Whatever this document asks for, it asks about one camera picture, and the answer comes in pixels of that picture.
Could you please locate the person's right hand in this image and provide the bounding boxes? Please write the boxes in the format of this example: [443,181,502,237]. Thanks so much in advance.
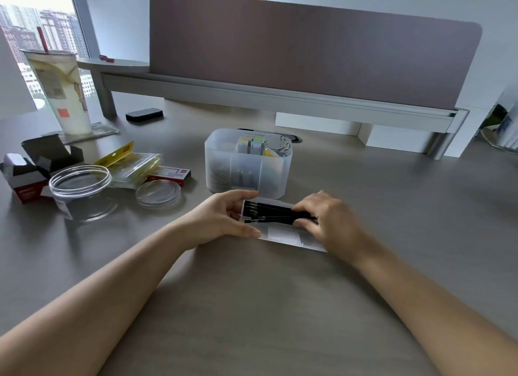
[291,190,374,268]

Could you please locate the person's left hand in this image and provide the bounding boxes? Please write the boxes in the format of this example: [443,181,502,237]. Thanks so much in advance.
[184,189,262,251]

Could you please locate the white cardboard clip box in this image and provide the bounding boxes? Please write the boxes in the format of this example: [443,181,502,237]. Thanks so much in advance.
[240,199,328,253]

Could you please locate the row of black binder clips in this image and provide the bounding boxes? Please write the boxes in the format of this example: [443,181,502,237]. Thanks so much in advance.
[242,200,319,227]

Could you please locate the person's left forearm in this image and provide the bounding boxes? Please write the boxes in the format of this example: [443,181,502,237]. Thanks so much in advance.
[0,221,198,376]

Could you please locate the person's right forearm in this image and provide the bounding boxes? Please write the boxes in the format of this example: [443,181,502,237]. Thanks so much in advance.
[351,242,518,376]

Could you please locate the translucent plastic organizer box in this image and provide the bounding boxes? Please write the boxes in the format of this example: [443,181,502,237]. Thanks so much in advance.
[204,128,293,201]

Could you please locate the silver binder clips bunch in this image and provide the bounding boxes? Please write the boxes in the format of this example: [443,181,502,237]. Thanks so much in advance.
[263,136,292,158]

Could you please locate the pastel sticky note pads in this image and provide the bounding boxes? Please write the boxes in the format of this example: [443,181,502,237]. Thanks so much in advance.
[236,134,268,155]

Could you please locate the red and white staple box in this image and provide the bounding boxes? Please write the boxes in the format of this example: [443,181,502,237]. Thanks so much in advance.
[146,165,192,187]

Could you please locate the clear plastic jar lid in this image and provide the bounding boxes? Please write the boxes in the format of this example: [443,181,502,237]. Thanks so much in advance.
[135,180,182,210]

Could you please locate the white cabinet block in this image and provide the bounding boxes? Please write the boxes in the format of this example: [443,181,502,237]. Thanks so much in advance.
[275,111,430,154]

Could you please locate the yellow-topped clear plastic packet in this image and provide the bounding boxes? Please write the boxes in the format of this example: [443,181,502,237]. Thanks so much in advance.
[93,140,163,190]

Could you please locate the small black rectangular case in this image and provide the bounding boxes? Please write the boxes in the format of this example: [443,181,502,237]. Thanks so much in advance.
[125,108,165,125]

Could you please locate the clear plastic jar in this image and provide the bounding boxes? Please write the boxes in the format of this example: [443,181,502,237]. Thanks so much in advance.
[49,165,119,223]

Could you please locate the mauve desk divider panel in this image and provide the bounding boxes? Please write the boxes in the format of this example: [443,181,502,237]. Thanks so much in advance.
[148,0,483,110]

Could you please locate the clear plastic wrapper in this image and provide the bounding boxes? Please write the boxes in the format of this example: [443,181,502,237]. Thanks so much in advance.
[40,121,120,146]

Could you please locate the open black and red carton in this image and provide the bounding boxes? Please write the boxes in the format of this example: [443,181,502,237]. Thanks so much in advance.
[0,134,85,205]

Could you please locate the clear bag with papers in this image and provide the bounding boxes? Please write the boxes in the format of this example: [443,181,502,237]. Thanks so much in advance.
[477,101,518,152]

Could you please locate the plastic drink cup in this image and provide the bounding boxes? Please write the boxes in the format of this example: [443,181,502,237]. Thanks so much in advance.
[19,49,94,137]

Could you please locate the white flat board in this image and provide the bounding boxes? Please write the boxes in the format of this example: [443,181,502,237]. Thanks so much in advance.
[0,27,39,121]

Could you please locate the black desk cable grommet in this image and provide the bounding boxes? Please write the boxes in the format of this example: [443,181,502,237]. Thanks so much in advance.
[238,128,302,143]

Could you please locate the grey metal desk rail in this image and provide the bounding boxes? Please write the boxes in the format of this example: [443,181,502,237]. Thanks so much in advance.
[76,57,470,160]

